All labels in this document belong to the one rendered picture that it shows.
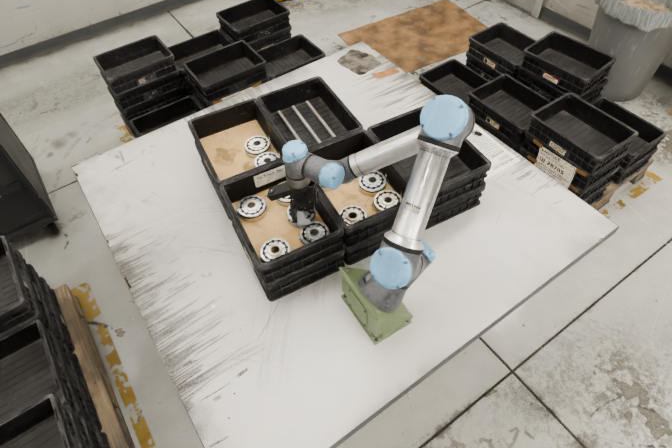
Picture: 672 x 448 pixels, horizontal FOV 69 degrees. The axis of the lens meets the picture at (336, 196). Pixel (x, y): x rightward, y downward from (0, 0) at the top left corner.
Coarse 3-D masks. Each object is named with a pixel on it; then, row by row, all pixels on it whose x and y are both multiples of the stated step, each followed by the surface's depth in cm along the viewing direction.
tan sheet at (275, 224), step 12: (264, 192) 185; (276, 204) 180; (276, 216) 177; (252, 228) 174; (264, 228) 173; (276, 228) 173; (288, 228) 173; (300, 228) 173; (252, 240) 170; (264, 240) 170; (288, 240) 170; (276, 252) 167
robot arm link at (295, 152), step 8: (288, 144) 146; (296, 144) 146; (304, 144) 146; (288, 152) 144; (296, 152) 144; (304, 152) 145; (288, 160) 145; (296, 160) 145; (304, 160) 145; (288, 168) 148; (296, 168) 146; (288, 176) 151; (296, 176) 150
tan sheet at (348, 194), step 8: (344, 184) 185; (352, 184) 185; (328, 192) 183; (336, 192) 183; (344, 192) 183; (352, 192) 183; (360, 192) 182; (336, 200) 180; (344, 200) 180; (352, 200) 180; (360, 200) 180; (368, 200) 180; (336, 208) 178; (368, 208) 177; (368, 216) 175
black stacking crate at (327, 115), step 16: (272, 96) 209; (288, 96) 213; (304, 96) 217; (320, 96) 220; (272, 112) 214; (288, 112) 215; (304, 112) 214; (320, 112) 214; (336, 112) 209; (288, 128) 208; (304, 128) 207; (320, 128) 207; (336, 128) 206; (352, 128) 199
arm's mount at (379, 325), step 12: (348, 276) 153; (360, 276) 159; (348, 288) 158; (348, 300) 164; (360, 300) 150; (360, 312) 156; (372, 312) 145; (384, 312) 148; (396, 312) 154; (408, 312) 158; (360, 324) 162; (372, 324) 151; (384, 324) 151; (396, 324) 157; (408, 324) 161; (372, 336) 158; (384, 336) 158
